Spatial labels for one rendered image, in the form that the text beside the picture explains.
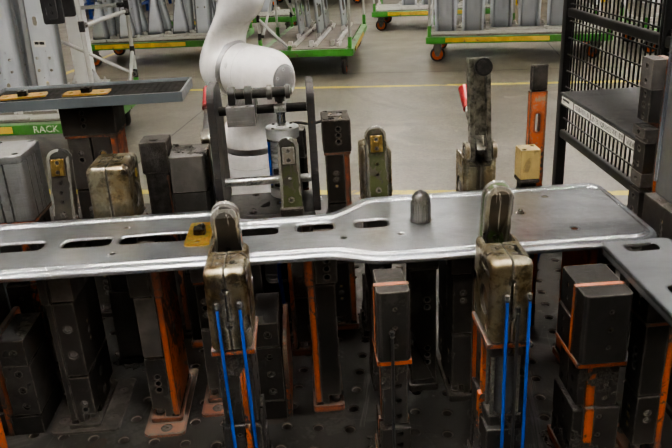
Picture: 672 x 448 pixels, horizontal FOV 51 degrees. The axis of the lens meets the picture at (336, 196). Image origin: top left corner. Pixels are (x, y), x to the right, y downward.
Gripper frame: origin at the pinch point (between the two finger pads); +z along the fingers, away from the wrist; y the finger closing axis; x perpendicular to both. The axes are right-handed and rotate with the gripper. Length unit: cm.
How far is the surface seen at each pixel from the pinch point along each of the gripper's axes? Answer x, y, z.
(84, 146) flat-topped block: -1.8, -7.3, 25.0
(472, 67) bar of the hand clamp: 66, 14, 11
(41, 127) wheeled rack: -108, -360, 110
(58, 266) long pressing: 0.3, 30.9, 31.2
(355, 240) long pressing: 43, 33, 31
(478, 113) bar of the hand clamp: 68, 14, 19
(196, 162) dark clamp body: 19.6, 9.1, 24.9
